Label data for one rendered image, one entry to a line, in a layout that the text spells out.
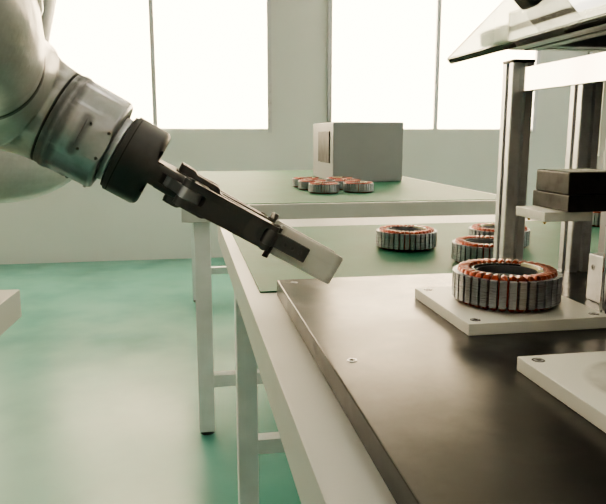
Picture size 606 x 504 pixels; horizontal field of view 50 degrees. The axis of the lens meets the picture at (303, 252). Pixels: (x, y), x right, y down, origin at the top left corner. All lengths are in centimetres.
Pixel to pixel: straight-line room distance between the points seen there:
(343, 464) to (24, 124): 37
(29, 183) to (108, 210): 426
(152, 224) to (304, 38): 184
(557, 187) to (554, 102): 523
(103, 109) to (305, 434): 32
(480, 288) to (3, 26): 48
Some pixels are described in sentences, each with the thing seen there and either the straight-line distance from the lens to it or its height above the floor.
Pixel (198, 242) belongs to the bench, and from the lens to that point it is 202.
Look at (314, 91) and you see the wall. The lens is 522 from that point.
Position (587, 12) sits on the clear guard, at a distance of 34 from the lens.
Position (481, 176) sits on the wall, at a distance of 567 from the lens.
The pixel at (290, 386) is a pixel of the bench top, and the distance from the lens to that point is 57.
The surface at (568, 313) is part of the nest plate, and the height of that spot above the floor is 78.
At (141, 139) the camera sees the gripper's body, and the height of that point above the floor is 95.
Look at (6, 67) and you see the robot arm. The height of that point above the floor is 100.
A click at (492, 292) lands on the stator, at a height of 80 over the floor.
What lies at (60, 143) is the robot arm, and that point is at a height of 95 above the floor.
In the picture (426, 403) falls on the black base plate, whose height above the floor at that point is 77.
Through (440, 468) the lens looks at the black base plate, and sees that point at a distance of 40.
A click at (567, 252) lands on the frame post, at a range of 98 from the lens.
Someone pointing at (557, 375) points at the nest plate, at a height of 78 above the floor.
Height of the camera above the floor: 96
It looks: 10 degrees down
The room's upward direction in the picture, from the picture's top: straight up
